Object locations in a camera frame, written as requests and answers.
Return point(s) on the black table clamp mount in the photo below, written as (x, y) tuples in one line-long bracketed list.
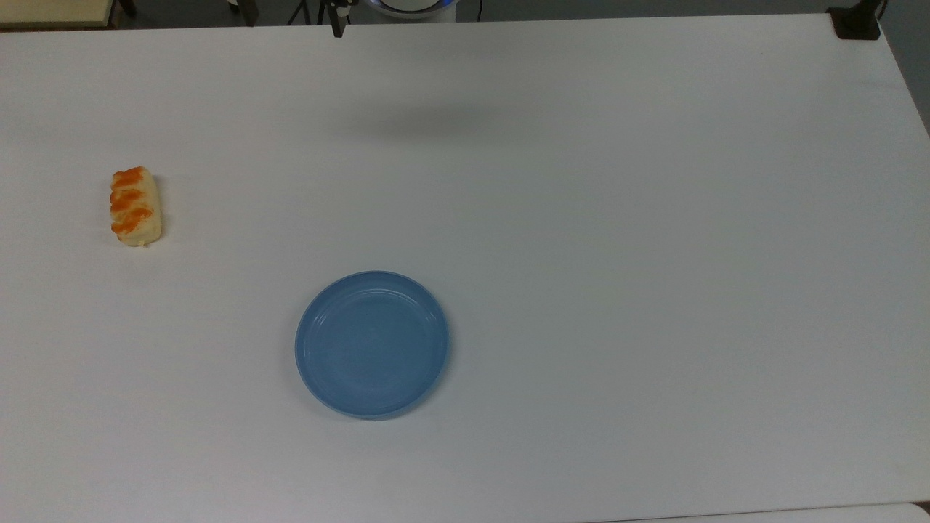
[(857, 22)]

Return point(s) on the blue round plate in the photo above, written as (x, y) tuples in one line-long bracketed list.
[(372, 344)]

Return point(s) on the black tripod legs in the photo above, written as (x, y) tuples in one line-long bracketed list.
[(299, 11)]

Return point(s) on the light wooden side table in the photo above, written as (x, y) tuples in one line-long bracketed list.
[(54, 12)]

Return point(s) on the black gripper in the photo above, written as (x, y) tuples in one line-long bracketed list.
[(340, 3)]

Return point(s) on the orange glazed bread roll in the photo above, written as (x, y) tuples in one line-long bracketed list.
[(135, 208)]

